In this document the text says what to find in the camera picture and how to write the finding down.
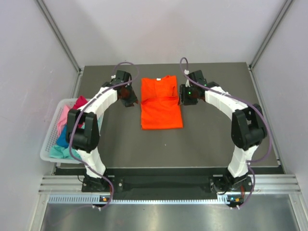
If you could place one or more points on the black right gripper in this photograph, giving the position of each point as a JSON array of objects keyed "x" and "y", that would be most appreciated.
[{"x": 184, "y": 100}]

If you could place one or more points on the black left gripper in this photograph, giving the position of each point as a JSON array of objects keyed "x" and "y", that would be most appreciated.
[{"x": 133, "y": 99}]

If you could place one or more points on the orange t shirt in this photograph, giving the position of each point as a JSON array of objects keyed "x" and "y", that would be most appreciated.
[{"x": 160, "y": 107}]

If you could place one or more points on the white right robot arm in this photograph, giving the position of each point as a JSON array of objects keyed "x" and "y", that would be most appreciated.
[{"x": 247, "y": 129}]

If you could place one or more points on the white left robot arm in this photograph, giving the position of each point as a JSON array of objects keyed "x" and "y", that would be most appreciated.
[{"x": 83, "y": 129}]

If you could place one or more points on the magenta t shirt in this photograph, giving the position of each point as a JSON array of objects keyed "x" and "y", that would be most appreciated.
[{"x": 81, "y": 101}]

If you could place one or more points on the pink t shirt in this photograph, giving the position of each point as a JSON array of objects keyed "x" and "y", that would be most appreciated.
[{"x": 62, "y": 121}]

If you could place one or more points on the blue t shirt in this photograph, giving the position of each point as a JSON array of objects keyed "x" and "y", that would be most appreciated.
[{"x": 61, "y": 141}]

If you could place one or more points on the white plastic laundry basket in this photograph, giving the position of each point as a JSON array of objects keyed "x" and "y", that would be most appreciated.
[{"x": 51, "y": 135}]

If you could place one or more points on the teal t shirt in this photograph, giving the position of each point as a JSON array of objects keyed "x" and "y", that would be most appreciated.
[{"x": 59, "y": 152}]

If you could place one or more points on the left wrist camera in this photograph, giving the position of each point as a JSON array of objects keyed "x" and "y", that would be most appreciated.
[{"x": 121, "y": 78}]

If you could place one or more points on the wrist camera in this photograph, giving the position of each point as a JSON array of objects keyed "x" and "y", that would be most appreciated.
[
  {"x": 121, "y": 78},
  {"x": 196, "y": 76}
]

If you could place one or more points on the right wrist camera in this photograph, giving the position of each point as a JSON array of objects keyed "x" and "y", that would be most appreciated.
[{"x": 196, "y": 76}]

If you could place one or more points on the left aluminium frame post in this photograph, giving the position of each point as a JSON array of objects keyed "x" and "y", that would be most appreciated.
[{"x": 58, "y": 34}]

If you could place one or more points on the aluminium corner frame post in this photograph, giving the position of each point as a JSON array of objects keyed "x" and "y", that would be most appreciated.
[{"x": 286, "y": 6}]

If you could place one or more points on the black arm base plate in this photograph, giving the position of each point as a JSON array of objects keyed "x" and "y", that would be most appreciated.
[{"x": 125, "y": 184}]

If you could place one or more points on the slotted grey cable duct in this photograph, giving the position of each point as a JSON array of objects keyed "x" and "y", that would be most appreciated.
[{"x": 96, "y": 199}]

